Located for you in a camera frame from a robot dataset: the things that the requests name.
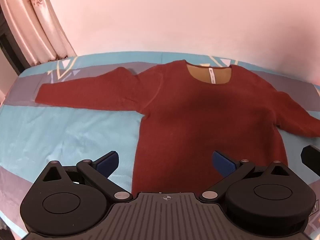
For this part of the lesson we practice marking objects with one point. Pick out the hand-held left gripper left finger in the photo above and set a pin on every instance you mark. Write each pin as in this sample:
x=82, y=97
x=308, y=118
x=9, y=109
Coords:
x=108, y=163

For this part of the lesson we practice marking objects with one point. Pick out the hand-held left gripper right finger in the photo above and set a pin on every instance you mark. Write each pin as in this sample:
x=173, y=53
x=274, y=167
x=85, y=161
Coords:
x=223, y=165

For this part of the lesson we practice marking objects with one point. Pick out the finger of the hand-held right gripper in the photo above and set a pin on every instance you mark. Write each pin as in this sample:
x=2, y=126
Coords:
x=311, y=156

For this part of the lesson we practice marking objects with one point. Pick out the dark red sweater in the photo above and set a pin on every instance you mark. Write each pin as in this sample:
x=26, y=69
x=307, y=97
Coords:
x=200, y=117

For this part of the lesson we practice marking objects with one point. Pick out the blue grey patterned bedsheet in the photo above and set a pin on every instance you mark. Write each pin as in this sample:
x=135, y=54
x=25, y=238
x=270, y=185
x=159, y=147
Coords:
x=62, y=130

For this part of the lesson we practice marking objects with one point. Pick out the dark wooden furniture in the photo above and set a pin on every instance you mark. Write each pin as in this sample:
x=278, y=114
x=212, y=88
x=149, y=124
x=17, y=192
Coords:
x=7, y=47

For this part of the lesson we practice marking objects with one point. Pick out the pink floral curtain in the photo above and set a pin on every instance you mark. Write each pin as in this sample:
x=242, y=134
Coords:
x=32, y=25

